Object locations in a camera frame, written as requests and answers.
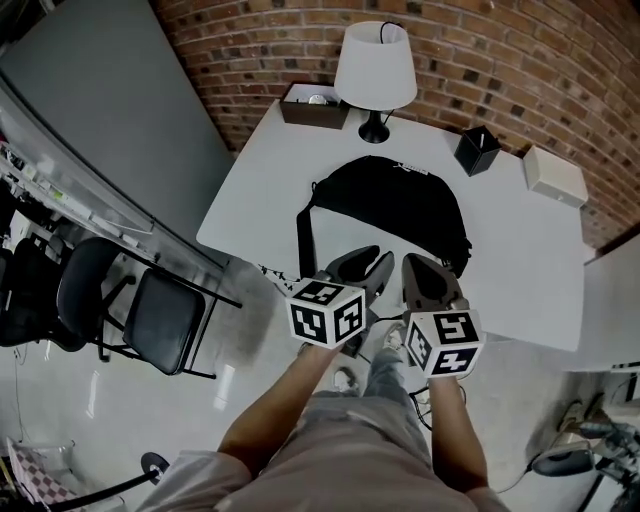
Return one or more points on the person's left forearm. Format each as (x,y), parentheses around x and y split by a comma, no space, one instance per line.
(280,410)

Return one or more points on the person's right shoe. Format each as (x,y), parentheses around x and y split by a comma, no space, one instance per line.
(393,337)

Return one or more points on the black folding chair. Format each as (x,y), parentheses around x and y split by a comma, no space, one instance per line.
(160,320)

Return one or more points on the white table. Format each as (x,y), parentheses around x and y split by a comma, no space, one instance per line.
(525,260)

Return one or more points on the person's right forearm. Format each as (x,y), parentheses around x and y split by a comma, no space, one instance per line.
(455,435)

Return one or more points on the white small drawer box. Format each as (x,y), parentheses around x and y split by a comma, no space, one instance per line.
(555,175)

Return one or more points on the black bag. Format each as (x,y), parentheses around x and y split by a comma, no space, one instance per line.
(395,200)

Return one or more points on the black office chair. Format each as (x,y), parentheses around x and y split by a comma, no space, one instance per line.
(55,300)

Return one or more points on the person's left shoe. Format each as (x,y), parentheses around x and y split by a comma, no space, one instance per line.
(345,380)

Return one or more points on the large grey cabinet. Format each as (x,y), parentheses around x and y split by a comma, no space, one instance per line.
(100,110)

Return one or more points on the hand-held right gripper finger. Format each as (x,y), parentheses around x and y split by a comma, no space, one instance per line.
(450,292)
(412,285)

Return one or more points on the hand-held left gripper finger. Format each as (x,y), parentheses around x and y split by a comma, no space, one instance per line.
(382,275)
(352,262)

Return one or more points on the white shade table lamp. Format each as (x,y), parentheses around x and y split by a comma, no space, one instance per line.
(375,65)

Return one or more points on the person's shoe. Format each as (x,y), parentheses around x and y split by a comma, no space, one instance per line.
(393,337)
(345,380)

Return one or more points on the white shelf unit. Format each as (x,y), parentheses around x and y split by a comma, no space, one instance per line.
(610,310)

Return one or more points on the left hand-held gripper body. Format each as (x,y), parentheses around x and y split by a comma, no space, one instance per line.
(322,315)

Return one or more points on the cluttered white shelf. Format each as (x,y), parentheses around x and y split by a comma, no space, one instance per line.
(60,195)

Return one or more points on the person's blue jeans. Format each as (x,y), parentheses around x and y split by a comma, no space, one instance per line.
(387,372)

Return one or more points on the black pen holder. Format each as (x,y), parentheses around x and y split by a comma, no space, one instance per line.
(475,152)

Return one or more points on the checkered cloth item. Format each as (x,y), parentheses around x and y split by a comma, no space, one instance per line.
(40,480)

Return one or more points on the brown open box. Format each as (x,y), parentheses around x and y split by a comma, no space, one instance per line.
(312,112)

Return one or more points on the person's light shirt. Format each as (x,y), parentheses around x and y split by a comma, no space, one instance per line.
(340,460)

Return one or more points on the black stanchion base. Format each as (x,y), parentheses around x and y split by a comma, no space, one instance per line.
(155,467)

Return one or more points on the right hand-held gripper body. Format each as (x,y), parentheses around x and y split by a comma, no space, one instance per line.
(445,345)

